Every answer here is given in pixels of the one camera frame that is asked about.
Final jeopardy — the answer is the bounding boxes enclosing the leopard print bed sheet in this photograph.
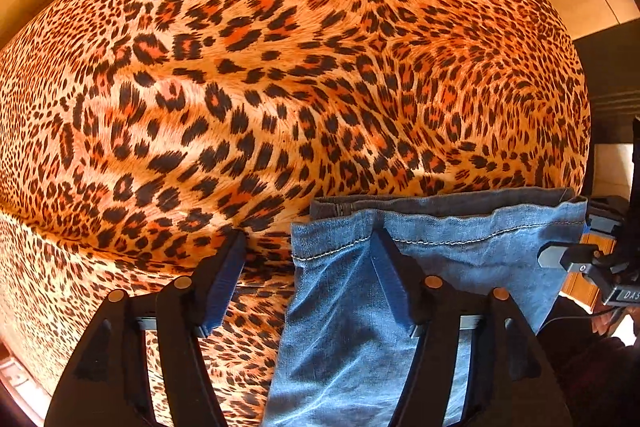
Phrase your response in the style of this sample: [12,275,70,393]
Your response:
[0,0,593,427]

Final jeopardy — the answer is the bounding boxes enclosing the dark furniture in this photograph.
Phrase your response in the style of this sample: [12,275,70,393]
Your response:
[572,19,640,198]

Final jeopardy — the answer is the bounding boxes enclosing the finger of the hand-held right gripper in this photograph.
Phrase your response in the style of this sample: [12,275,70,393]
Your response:
[582,196,628,235]
[538,242,603,275]

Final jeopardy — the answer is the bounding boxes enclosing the blue denim pants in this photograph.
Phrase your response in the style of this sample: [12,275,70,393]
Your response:
[262,187,588,427]

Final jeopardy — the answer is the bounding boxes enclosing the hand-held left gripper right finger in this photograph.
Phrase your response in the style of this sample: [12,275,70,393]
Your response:
[370,227,576,427]

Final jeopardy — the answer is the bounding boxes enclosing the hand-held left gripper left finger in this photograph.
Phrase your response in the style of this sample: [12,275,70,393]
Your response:
[44,229,248,427]

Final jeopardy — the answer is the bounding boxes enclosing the person's right forearm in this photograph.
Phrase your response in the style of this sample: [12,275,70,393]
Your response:
[537,297,640,427]

